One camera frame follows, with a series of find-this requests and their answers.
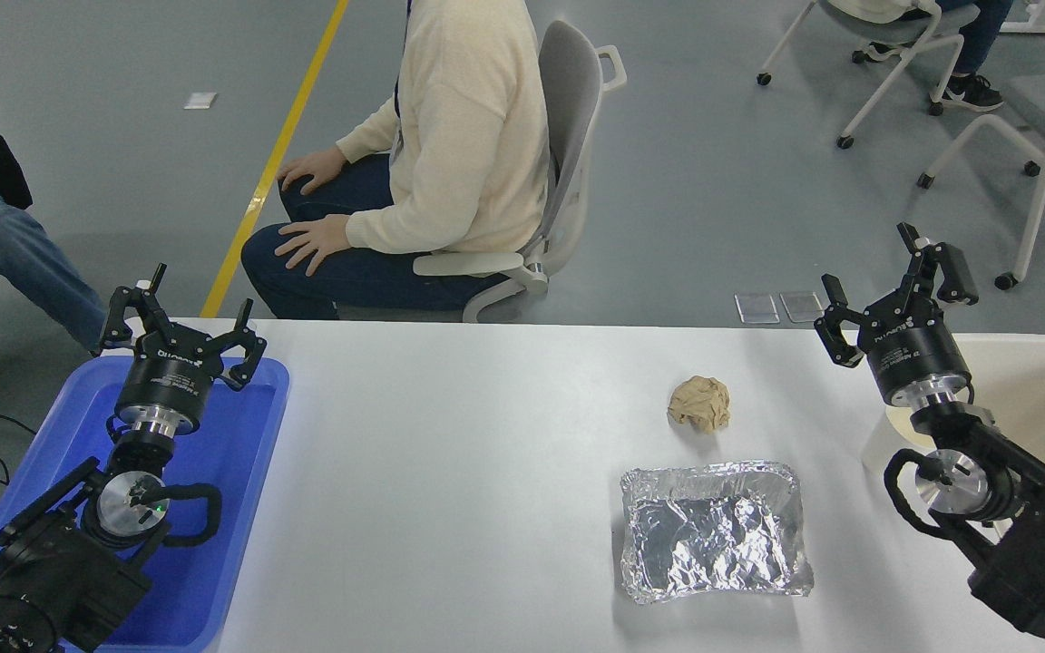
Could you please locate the clear floor plate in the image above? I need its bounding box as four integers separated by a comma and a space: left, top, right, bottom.
735, 292, 781, 326
780, 290, 825, 324

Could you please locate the crumpled tan paper ball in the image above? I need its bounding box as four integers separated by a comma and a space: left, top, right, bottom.
667, 375, 732, 433

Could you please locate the blue plastic tray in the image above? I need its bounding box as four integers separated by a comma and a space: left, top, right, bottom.
0, 356, 291, 652

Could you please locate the white paper cup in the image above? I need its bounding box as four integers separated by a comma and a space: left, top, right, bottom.
861, 404, 936, 473

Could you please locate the grey wheeled chair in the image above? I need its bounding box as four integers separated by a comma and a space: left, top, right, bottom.
412, 20, 628, 324

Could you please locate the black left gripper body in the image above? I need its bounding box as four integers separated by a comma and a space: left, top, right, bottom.
114, 333, 217, 427

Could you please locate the person wearing lanyard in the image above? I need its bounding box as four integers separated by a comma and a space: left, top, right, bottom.
241, 0, 551, 320

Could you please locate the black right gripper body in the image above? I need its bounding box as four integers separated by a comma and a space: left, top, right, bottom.
856, 313, 974, 406

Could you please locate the person's left hand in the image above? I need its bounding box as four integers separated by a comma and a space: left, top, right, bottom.
275, 214, 352, 276

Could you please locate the crinkled foil tray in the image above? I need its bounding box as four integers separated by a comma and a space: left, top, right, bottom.
620, 461, 815, 606

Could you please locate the person's right hand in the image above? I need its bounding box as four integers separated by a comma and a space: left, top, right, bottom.
278, 147, 347, 196

